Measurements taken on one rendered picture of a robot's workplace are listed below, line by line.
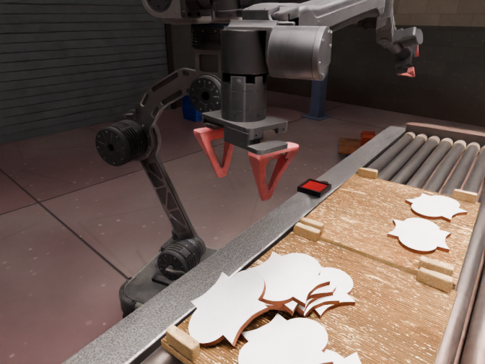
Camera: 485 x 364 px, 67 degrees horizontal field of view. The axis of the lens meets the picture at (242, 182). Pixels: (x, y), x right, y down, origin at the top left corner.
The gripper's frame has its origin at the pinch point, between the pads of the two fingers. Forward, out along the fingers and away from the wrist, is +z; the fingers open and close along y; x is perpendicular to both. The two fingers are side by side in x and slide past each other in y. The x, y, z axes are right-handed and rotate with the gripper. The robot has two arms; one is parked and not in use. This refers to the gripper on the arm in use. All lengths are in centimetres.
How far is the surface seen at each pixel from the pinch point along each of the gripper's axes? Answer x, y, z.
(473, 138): 137, -17, 22
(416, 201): 62, -2, 23
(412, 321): 22.4, 17.9, 25.0
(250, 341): -2.1, 4.9, 24.2
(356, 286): 22.4, 6.8, 24.9
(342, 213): 43, -12, 24
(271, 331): 1.6, 5.6, 24.0
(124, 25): 191, -487, -15
